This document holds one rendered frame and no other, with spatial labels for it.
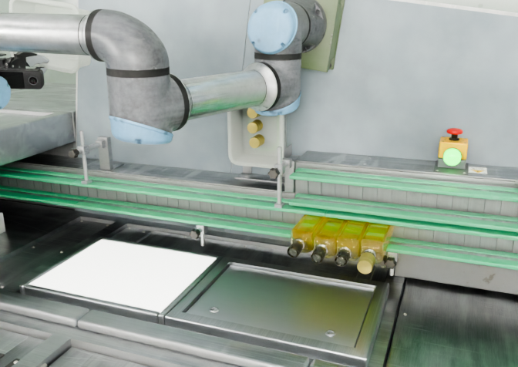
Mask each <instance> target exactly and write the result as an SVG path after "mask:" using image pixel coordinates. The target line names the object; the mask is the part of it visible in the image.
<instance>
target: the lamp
mask: <svg viewBox="0 0 518 367"><path fill-rule="evenodd" d="M461 158H462V154H461V152H460V151H459V150H458V149H456V148H454V147H451V148H449V149H447V150H446V151H445V152H444V154H443V159H444V162H445V163H446V164H448V165H450V166H455V165H457V164H458V163H459V162H460V160H461Z"/></svg>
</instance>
